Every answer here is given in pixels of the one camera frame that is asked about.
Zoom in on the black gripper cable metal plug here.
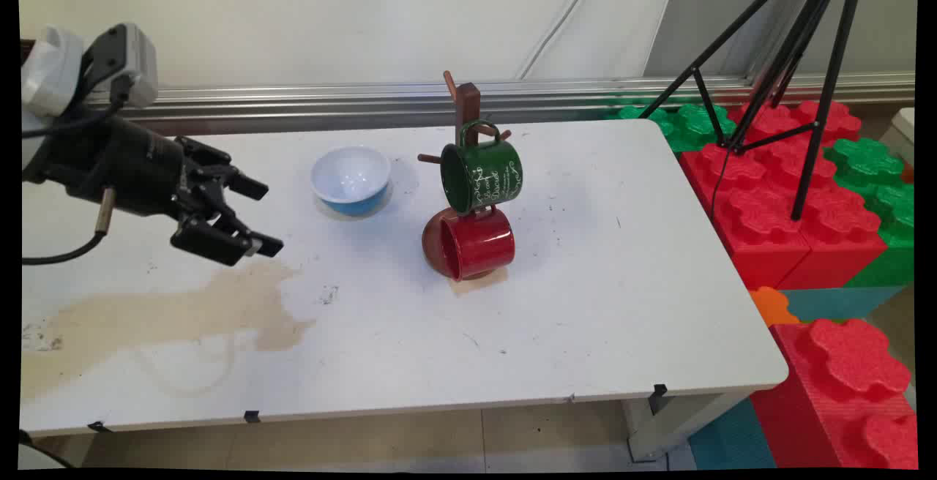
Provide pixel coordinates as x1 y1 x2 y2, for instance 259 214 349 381
22 186 118 266

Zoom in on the blue and white bowl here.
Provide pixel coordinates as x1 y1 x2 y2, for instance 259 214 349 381
310 146 392 217

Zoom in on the brown wooden mug tree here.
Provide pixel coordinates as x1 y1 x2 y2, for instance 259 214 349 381
417 70 513 280

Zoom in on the green enamel mug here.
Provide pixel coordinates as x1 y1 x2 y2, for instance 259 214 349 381
440 120 524 216

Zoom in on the thin black tripod cable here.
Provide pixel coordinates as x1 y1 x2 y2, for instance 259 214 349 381
707 145 734 219

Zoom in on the aluminium wall rail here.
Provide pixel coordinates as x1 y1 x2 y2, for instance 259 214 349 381
66 74 916 137

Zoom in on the black tripod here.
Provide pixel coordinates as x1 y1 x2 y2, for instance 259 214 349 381
641 0 869 222

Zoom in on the green foam block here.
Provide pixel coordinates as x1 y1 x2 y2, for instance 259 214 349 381
826 138 916 288
606 103 737 153

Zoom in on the red enamel mug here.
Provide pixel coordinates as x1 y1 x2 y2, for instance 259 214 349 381
439 207 516 282

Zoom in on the black camera cable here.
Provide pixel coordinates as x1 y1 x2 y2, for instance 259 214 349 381
22 74 134 140

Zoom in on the large red foam block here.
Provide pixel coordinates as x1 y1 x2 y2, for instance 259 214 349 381
776 186 888 290
679 142 812 290

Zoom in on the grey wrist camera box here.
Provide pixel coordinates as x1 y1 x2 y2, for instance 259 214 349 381
86 23 159 108

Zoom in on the orange foam piece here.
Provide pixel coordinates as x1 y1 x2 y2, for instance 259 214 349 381
750 286 801 328

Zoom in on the white table leg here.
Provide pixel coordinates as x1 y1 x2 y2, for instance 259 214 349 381
622 391 749 463

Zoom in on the teal foam mat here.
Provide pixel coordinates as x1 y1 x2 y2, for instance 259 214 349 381
688 398 777 470
780 286 907 324

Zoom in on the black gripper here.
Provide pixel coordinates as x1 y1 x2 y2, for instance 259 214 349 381
44 116 285 268

